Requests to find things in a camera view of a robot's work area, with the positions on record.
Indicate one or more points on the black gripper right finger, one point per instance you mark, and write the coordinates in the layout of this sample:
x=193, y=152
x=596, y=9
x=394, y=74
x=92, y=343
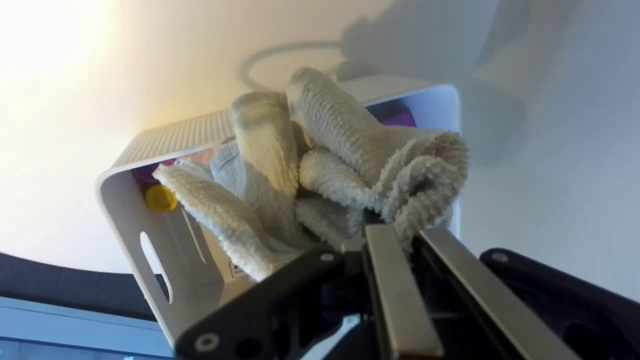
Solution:
x=487, y=292

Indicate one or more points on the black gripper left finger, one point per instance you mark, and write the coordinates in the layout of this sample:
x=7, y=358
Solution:
x=401, y=301

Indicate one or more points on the white terry cloth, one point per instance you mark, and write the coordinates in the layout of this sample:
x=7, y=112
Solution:
x=333, y=112

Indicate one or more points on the white plastic basket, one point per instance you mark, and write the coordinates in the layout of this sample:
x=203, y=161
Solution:
x=181, y=137

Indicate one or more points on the small yellow object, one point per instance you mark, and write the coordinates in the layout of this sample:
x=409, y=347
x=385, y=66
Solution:
x=161, y=199

